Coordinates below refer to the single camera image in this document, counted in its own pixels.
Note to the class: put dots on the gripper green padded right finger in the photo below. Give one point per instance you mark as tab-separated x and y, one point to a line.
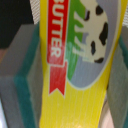
118	86

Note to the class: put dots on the gripper green padded left finger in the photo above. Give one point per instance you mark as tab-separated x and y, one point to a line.
21	79

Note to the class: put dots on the yellow toy box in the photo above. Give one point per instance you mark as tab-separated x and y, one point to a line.
77	43

